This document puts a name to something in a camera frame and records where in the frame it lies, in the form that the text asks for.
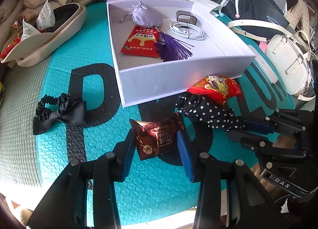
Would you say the beige bucket hat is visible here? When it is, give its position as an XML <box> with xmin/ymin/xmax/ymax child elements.
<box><xmin>1</xmin><ymin>3</ymin><xmax>87</xmax><ymax>67</ymax></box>

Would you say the white charging cable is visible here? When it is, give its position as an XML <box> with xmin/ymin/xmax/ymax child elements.
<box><xmin>169</xmin><ymin>20</ymin><xmax>206</xmax><ymax>41</ymax></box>

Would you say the green bed cover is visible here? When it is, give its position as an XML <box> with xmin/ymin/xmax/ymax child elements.
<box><xmin>0</xmin><ymin>0</ymin><xmax>318</xmax><ymax>187</ymax></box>

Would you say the pink card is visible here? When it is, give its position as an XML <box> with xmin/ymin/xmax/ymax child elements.
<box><xmin>259</xmin><ymin>41</ymin><xmax>267</xmax><ymax>53</ymax></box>

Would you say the white leather handbag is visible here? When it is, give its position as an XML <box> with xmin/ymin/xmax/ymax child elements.
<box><xmin>227</xmin><ymin>19</ymin><xmax>315</xmax><ymax>101</ymax></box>

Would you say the white cardboard storage box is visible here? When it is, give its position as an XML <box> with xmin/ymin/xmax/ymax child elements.
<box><xmin>107</xmin><ymin>0</ymin><xmax>255</xmax><ymax>107</ymax></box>

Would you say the dark navy sweatshirt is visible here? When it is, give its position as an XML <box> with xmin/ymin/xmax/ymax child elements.
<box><xmin>222</xmin><ymin>0</ymin><xmax>289</xmax><ymax>28</ymax></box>

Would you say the flat red snack packet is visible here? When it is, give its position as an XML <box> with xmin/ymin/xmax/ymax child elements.
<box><xmin>121</xmin><ymin>25</ymin><xmax>160</xmax><ymax>58</ymax></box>

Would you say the grey transparent earbuds case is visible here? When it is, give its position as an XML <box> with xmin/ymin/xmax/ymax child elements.
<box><xmin>176</xmin><ymin>10</ymin><xmax>197</xmax><ymax>25</ymax></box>

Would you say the red candy in hat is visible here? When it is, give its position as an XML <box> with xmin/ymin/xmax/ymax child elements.
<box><xmin>0</xmin><ymin>36</ymin><xmax>21</xmax><ymax>59</ymax></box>

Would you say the dark red candy packet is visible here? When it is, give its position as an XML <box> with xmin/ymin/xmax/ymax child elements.
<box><xmin>129</xmin><ymin>113</ymin><xmax>184</xmax><ymax>161</ymax></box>

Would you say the lavender tasselled sachet pouch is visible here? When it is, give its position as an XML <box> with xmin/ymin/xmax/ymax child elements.
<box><xmin>130</xmin><ymin>2</ymin><xmax>192</xmax><ymax>62</ymax></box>

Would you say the black bow hair scrunchie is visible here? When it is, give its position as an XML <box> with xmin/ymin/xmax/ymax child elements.
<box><xmin>32</xmin><ymin>93</ymin><xmax>87</xmax><ymax>135</ymax></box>

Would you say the white triangular snack packet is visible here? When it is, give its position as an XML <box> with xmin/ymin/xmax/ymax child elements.
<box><xmin>20</xmin><ymin>20</ymin><xmax>40</xmax><ymax>41</ymax></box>
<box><xmin>36</xmin><ymin>0</ymin><xmax>55</xmax><ymax>31</ymax></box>

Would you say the polka dot hair scrunchie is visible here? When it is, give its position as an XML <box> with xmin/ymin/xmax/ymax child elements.
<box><xmin>175</xmin><ymin>93</ymin><xmax>246</xmax><ymax>133</ymax></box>

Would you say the red gold snack packet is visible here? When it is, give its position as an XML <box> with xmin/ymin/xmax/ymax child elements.
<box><xmin>187</xmin><ymin>75</ymin><xmax>243</xmax><ymax>105</ymax></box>

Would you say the teal bubble mailer mat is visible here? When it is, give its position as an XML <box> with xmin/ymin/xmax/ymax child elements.
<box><xmin>35</xmin><ymin>3</ymin><xmax>294</xmax><ymax>226</ymax></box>

